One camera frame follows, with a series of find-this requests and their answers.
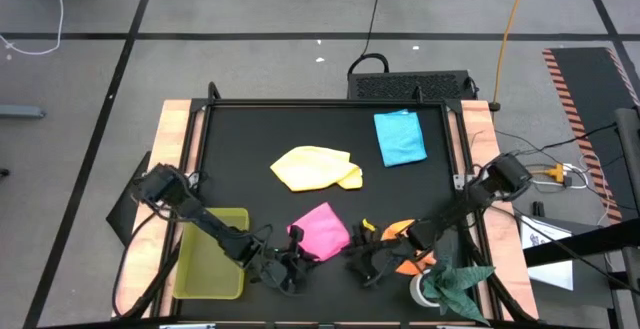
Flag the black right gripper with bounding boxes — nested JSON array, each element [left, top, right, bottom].
[[345, 218, 416, 288]]

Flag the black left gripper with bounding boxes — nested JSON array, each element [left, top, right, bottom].
[[247, 224, 314, 296]]

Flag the pink microfiber towel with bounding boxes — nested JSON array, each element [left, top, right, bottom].
[[287, 202, 351, 263]]

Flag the orange microfiber towel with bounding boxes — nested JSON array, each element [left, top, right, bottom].
[[380, 218, 436, 276]]

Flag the yellow microfiber towel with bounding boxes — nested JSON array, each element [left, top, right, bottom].
[[269, 144, 364, 193]]

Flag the translucent yellow plastic bin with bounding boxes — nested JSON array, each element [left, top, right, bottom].
[[172, 207, 250, 300]]

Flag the blue microfiber towel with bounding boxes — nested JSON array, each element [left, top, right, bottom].
[[373, 109, 429, 168]]

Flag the white plant pot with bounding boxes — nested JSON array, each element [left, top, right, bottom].
[[409, 271, 436, 309]]

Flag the green artificial plant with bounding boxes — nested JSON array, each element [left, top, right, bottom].
[[422, 253, 496, 326]]

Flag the light wooden board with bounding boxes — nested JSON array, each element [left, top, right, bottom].
[[112, 99, 206, 319], [459, 99, 540, 320]]

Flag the black computer case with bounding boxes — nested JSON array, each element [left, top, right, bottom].
[[347, 70, 479, 102]]

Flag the black flat panel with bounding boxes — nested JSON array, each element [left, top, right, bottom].
[[105, 151, 151, 248]]

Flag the white printed sign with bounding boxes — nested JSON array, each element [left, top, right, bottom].
[[519, 214, 575, 291]]

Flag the black beam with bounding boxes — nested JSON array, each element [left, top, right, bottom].
[[522, 217, 640, 269]]

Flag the large striped-edge black floor mat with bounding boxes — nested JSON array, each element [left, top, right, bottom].
[[542, 47, 640, 225]]

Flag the grey desk foot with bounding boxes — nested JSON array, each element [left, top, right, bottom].
[[0, 104, 47, 119]]

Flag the black aluminium table frame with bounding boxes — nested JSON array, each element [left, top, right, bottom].
[[149, 81, 541, 329]]

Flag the orange extension cable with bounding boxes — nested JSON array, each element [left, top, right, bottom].
[[491, 0, 532, 113]]

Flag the black power cable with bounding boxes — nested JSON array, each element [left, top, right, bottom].
[[347, 0, 391, 78]]

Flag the white floor cable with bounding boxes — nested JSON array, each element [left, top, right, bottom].
[[0, 0, 65, 56]]

